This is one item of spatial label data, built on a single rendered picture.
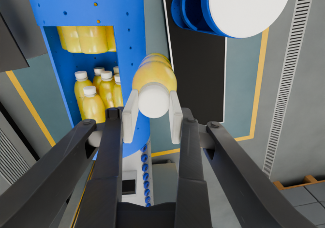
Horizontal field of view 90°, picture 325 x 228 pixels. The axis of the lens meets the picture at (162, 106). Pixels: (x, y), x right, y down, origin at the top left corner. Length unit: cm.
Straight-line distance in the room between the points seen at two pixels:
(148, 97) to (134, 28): 30
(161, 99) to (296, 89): 235
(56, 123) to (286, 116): 281
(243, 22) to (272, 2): 11
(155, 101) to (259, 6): 59
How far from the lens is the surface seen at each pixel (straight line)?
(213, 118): 191
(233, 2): 67
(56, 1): 45
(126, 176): 107
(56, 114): 213
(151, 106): 20
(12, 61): 80
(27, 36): 100
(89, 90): 58
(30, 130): 239
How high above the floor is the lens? 164
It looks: 62 degrees down
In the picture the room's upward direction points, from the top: 169 degrees clockwise
